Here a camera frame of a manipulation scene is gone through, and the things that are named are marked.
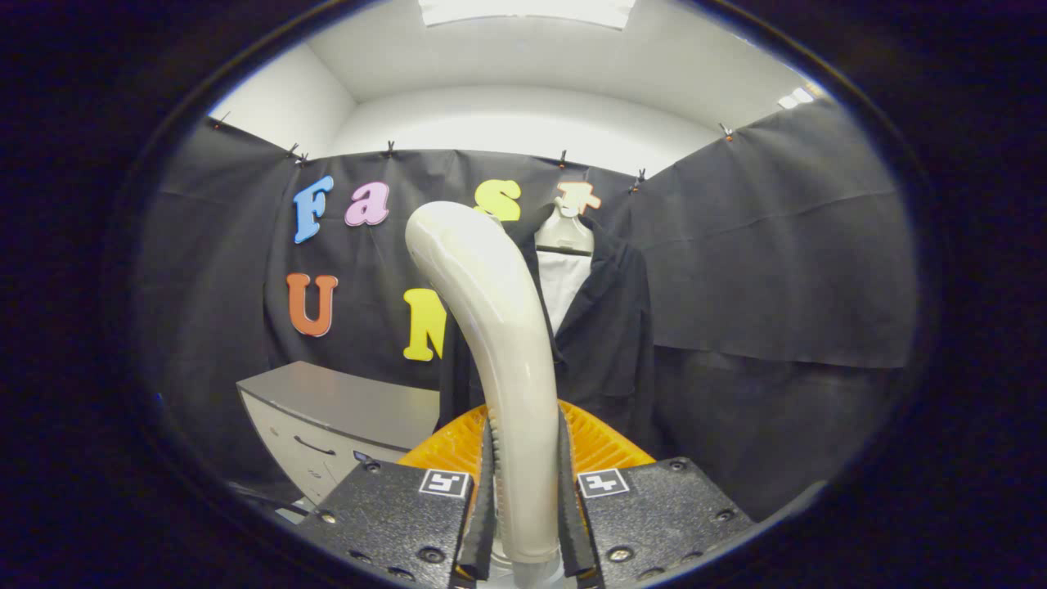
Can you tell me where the white garment steamer head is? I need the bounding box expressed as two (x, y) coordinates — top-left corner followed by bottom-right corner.
(405, 200), (564, 573)

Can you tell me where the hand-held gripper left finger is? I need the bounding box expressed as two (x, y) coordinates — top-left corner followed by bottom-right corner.
(296, 401), (496, 589)

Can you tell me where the row of small black clips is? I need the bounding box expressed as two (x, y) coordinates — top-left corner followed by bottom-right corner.
(211, 110), (735, 196)

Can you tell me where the grey cabinet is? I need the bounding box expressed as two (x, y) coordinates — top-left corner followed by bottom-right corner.
(236, 361), (443, 504)

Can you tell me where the black jacket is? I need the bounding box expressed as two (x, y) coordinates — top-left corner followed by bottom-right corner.
(438, 214), (657, 451)

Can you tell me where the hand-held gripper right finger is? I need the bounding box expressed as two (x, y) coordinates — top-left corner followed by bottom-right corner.
(558, 401), (755, 589)

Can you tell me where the long ceiling light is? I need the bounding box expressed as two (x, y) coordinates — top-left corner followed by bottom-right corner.
(417, 0), (637, 31)

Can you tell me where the black backdrop cloth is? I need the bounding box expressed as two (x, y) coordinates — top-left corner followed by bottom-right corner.
(135, 98), (919, 524)

